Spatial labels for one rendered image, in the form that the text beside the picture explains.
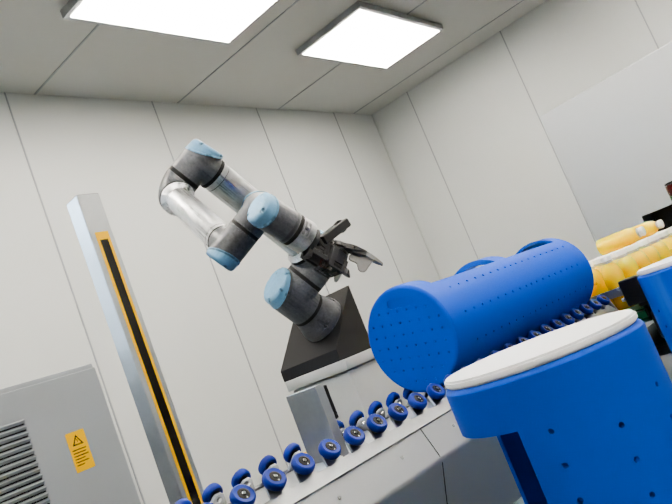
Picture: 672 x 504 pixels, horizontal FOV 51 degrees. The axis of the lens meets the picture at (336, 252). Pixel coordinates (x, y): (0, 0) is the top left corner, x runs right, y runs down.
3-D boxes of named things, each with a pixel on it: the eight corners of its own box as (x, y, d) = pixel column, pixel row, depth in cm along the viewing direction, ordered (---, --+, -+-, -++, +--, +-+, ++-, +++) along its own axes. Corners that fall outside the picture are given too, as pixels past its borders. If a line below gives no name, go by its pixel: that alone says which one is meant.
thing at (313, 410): (311, 465, 151) (285, 397, 153) (323, 458, 154) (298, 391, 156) (342, 457, 145) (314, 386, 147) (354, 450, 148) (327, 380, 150)
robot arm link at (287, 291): (286, 316, 278) (254, 292, 270) (313, 282, 279) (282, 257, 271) (300, 330, 265) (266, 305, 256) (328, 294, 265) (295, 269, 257)
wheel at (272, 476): (255, 479, 125) (258, 471, 125) (273, 469, 129) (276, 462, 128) (272, 496, 123) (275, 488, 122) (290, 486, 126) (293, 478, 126)
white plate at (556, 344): (547, 329, 116) (550, 336, 116) (410, 390, 105) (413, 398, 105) (679, 293, 92) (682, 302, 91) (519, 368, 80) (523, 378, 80)
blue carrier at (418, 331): (382, 397, 190) (354, 295, 191) (528, 323, 255) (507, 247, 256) (470, 388, 171) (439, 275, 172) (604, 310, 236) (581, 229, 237)
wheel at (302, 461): (285, 463, 131) (288, 455, 130) (302, 454, 134) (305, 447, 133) (301, 479, 129) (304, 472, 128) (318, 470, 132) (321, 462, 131)
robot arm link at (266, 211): (260, 186, 183) (270, 192, 174) (298, 211, 188) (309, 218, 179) (240, 217, 183) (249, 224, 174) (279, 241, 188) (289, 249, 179)
